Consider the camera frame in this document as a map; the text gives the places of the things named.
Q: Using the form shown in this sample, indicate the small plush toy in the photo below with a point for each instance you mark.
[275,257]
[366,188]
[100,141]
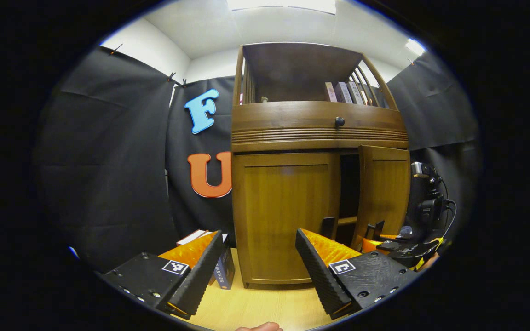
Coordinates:
[406,230]

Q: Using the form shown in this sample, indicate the small ceiling light panel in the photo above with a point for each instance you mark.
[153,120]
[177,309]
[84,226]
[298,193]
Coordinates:
[415,47]

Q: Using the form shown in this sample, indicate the wooden inner shelf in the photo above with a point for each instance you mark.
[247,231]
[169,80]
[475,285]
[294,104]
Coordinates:
[347,220]

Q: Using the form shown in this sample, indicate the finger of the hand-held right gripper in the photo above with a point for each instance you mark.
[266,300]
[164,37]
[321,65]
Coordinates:
[396,238]
[412,253]

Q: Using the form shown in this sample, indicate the wooden double-door shoe cabinet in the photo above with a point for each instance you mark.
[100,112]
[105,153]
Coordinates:
[292,117]

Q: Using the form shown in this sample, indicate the wooden shoe cabinet door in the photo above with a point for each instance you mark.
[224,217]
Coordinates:
[384,193]
[283,216]

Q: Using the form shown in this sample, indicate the red book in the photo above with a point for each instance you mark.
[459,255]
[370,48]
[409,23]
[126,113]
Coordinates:
[190,237]

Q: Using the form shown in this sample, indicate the black round drawer knob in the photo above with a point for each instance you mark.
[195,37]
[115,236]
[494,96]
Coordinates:
[340,122]

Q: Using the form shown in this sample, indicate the large ceiling light panel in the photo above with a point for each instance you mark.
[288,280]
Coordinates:
[283,5]

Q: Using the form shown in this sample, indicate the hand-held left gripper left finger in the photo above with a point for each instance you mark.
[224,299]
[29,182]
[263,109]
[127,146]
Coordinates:
[200,276]

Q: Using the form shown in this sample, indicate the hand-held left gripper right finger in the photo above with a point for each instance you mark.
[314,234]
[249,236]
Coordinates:
[320,280]

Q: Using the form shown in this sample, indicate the pink book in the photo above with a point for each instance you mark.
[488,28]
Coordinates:
[330,93]

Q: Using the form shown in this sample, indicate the blue book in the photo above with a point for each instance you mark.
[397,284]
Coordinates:
[225,269]

